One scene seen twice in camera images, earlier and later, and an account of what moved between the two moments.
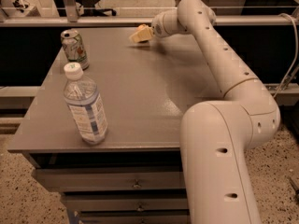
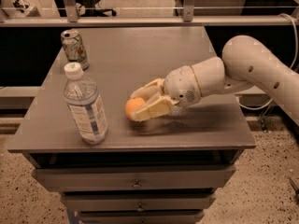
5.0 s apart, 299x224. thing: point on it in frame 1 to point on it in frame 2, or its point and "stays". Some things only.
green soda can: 74,48 stays
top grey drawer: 112,179 stays
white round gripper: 158,28 to 179,86
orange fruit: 143,26 to 133,105
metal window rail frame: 70,19 stays
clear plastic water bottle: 85,105 stays
